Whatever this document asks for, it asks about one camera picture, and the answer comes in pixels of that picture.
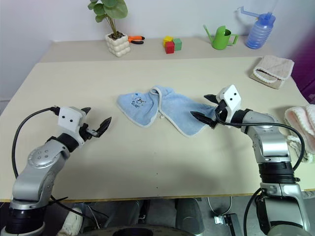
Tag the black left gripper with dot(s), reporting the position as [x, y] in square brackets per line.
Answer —
[85, 130]

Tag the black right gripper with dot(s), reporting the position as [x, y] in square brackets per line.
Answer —
[220, 110]

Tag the blue baby bib cloth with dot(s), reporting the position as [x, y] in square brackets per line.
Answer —
[147, 108]

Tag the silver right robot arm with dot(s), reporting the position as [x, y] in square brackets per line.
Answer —
[273, 147]

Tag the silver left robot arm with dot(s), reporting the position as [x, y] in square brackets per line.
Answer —
[37, 169]

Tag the folded beige towel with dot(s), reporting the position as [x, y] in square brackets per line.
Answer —
[273, 70]

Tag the folded pink towel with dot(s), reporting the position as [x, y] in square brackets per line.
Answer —
[301, 118]

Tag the green cube block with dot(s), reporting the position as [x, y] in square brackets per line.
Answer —
[178, 44]

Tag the red cube block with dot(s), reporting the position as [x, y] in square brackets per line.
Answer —
[169, 48]

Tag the green watering can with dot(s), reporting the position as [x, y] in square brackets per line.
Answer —
[221, 38]

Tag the yellow cube block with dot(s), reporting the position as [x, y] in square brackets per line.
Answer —
[168, 39]

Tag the green plant in white pot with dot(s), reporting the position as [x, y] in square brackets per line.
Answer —
[115, 37]

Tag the blue plastic spray bottle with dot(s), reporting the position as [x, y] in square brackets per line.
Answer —
[258, 32]

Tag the white sneaker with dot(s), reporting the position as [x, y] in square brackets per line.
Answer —
[71, 221]

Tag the white green fringed cloth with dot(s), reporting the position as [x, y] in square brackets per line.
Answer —
[308, 153]

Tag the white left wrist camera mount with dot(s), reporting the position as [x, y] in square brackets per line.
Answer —
[70, 119]

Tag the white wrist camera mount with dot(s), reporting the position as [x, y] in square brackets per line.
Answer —
[70, 119]
[231, 98]

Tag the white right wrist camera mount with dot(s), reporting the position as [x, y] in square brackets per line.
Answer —
[231, 98]

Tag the black metal bracket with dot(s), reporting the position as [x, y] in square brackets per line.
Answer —
[229, 221]

